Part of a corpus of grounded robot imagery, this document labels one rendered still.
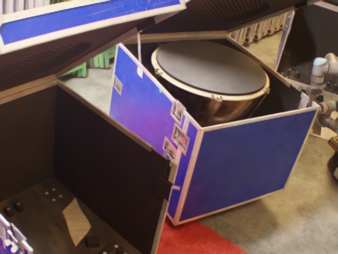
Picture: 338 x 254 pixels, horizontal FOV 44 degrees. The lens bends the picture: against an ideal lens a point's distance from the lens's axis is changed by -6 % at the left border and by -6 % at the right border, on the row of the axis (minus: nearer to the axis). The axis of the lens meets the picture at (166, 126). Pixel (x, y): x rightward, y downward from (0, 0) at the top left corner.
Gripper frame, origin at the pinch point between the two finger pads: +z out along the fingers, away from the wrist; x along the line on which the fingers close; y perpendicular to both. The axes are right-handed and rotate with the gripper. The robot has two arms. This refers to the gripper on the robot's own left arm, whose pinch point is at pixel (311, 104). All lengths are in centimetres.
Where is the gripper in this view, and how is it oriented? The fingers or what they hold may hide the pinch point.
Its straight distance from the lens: 319.9
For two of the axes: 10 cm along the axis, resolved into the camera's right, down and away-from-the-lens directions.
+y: -5.0, -4.1, 7.6
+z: -0.9, 9.0, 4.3
